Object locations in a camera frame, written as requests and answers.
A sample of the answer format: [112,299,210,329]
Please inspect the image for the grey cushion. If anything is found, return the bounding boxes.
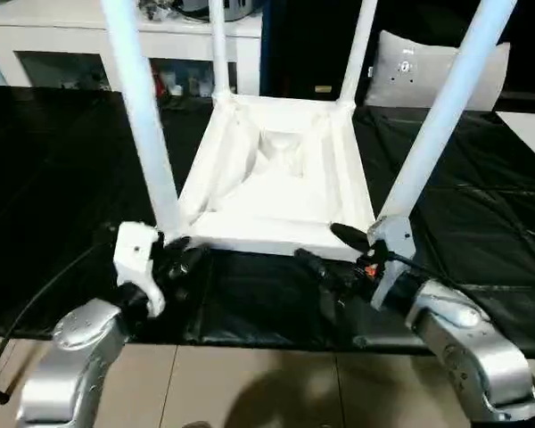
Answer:
[365,29,512,111]

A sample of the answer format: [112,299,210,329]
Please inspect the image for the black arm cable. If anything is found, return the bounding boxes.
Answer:
[0,249,117,405]
[385,249,458,289]

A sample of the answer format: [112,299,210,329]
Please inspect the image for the dark clutter pile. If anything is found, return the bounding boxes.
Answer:
[140,0,171,21]

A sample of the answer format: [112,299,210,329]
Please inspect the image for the white cabinet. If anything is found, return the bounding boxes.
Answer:
[0,6,264,97]

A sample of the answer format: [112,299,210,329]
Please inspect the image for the dark bag on cabinet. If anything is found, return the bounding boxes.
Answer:
[177,0,262,21]

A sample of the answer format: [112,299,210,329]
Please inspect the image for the white plastic table leg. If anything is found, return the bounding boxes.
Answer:
[336,0,380,112]
[100,0,182,237]
[207,0,234,102]
[376,0,518,233]

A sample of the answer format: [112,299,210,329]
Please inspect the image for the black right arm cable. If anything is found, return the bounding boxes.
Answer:
[385,249,458,289]

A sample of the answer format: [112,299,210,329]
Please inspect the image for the black mat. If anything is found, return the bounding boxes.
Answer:
[0,84,535,358]

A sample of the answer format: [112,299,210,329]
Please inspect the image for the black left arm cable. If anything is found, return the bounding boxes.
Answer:
[0,249,117,405]

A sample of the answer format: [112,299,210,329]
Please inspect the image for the black cabinet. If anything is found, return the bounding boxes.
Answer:
[260,0,387,106]

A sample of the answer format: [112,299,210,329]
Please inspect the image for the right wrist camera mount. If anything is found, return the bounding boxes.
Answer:
[366,216,416,311]

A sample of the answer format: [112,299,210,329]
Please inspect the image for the white flat board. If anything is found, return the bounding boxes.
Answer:
[494,111,535,173]

